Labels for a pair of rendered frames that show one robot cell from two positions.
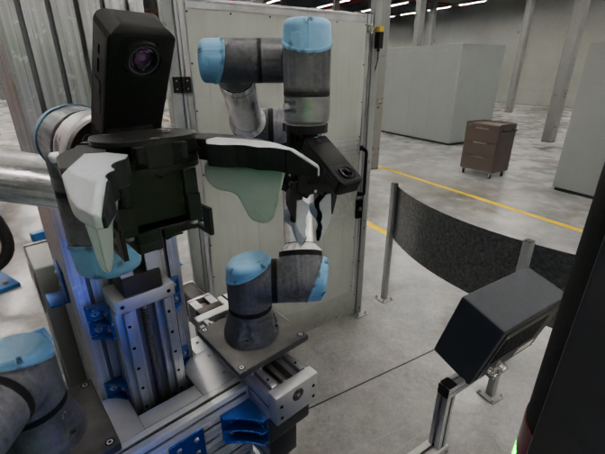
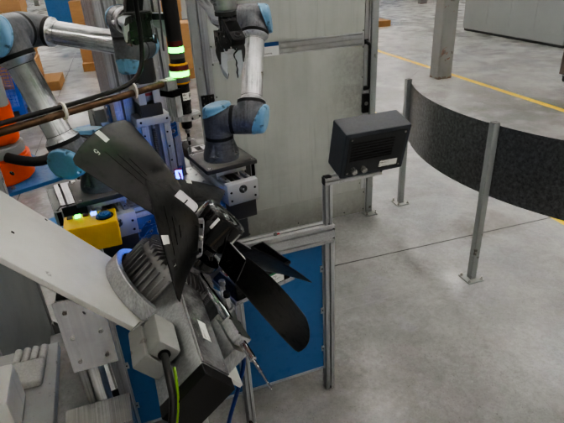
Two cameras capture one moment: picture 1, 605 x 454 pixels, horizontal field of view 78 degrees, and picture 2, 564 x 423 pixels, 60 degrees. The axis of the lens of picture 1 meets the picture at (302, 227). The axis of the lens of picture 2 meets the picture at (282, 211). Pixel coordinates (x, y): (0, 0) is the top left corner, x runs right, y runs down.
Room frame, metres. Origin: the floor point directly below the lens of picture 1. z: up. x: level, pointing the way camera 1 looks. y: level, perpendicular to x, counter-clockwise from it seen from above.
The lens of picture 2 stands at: (-1.00, -0.55, 1.78)
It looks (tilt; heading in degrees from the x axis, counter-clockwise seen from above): 28 degrees down; 13
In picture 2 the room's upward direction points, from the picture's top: 3 degrees counter-clockwise
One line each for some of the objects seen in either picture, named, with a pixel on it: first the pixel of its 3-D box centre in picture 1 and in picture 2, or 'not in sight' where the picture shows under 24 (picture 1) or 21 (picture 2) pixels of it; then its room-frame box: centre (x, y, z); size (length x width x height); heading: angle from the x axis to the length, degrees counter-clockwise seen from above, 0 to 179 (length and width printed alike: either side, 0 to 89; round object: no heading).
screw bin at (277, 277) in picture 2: not in sight; (250, 270); (0.32, -0.11, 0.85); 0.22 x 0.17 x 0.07; 138
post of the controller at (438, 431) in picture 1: (442, 414); (327, 200); (0.65, -0.33, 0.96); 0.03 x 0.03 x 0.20; 32
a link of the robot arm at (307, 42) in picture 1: (306, 58); not in sight; (0.65, -0.01, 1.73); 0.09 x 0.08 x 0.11; 4
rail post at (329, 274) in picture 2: not in sight; (328, 319); (0.65, -0.33, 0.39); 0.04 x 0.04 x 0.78; 32
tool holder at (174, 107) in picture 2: not in sight; (180, 98); (0.06, -0.07, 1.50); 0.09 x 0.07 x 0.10; 157
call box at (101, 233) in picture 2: not in sight; (93, 232); (0.21, 0.37, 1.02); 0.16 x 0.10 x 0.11; 122
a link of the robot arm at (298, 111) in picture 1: (305, 111); (223, 4); (0.64, 0.00, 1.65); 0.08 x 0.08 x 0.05
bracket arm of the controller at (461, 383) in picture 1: (475, 370); (352, 174); (0.71, -0.42, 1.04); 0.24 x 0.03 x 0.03; 122
